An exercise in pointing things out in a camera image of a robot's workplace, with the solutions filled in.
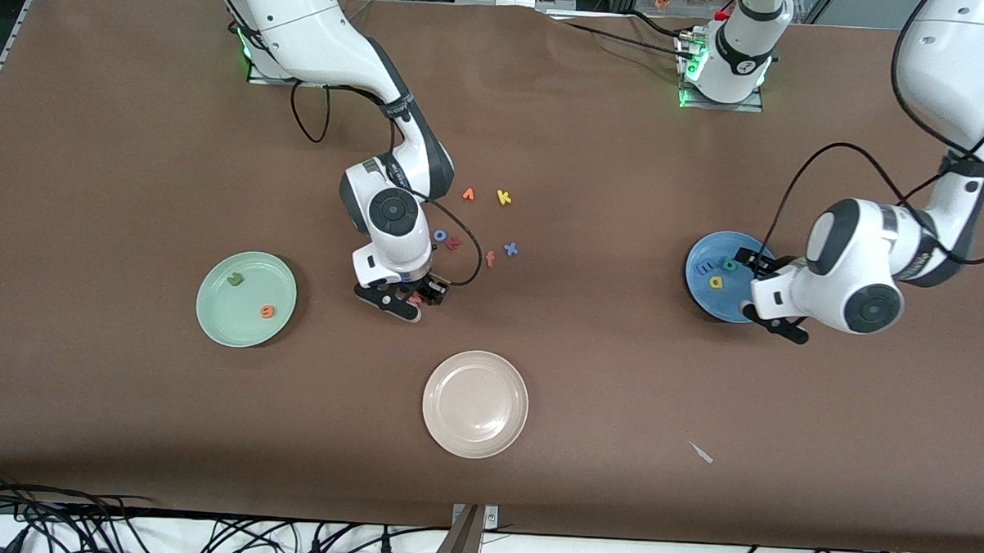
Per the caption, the blue plate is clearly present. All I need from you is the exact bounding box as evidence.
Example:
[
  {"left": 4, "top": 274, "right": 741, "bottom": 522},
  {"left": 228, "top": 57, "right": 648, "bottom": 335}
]
[{"left": 684, "top": 229, "right": 781, "bottom": 326}]

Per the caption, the beige plate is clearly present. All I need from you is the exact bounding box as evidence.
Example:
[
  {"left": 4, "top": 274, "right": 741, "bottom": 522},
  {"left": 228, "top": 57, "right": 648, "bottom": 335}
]
[{"left": 420, "top": 348, "right": 531, "bottom": 461}]

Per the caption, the brown table cover sheet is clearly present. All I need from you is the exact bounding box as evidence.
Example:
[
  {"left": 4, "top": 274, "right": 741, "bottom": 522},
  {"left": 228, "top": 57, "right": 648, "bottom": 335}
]
[{"left": 0, "top": 0, "right": 984, "bottom": 553}]

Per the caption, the green plate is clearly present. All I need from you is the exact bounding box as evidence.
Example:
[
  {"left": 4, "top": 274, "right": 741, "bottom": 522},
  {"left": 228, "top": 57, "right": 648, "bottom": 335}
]
[{"left": 194, "top": 250, "right": 299, "bottom": 351}]

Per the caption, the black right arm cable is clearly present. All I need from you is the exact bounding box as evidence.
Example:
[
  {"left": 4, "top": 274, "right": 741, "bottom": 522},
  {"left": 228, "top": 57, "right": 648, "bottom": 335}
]
[{"left": 283, "top": 81, "right": 490, "bottom": 290}]

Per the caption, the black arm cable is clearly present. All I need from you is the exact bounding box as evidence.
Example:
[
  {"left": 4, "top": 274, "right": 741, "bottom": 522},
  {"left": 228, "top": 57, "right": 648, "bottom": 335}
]
[
  {"left": 283, "top": 81, "right": 490, "bottom": 290},
  {"left": 761, "top": 0, "right": 984, "bottom": 268}
]

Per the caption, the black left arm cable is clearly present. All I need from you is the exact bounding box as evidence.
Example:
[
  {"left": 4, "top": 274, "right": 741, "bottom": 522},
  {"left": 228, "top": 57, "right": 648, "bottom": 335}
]
[{"left": 761, "top": 0, "right": 984, "bottom": 268}]

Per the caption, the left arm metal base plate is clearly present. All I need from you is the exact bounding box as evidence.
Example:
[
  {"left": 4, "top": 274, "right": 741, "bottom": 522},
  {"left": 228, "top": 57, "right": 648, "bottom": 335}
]
[{"left": 676, "top": 34, "right": 767, "bottom": 113}]

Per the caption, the grey metal bracket post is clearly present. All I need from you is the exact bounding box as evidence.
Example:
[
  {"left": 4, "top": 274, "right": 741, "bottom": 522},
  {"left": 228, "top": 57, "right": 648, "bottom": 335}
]
[{"left": 428, "top": 502, "right": 500, "bottom": 553}]

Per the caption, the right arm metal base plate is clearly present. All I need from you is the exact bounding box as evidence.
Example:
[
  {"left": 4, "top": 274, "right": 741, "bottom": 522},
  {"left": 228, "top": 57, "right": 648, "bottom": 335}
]
[{"left": 247, "top": 51, "right": 304, "bottom": 88}]

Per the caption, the black cable on table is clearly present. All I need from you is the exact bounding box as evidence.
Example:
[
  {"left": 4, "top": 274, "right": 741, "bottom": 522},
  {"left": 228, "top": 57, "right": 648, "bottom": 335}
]
[{"left": 559, "top": 9, "right": 692, "bottom": 55}]

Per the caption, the black cable tangle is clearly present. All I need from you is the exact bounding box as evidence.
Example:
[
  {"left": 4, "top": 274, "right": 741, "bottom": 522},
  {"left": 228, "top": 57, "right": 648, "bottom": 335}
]
[{"left": 0, "top": 468, "right": 159, "bottom": 553}]

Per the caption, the aluminium side rail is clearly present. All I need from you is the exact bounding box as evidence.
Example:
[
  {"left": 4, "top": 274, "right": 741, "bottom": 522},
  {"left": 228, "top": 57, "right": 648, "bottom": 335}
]
[{"left": 0, "top": 0, "right": 40, "bottom": 130}]

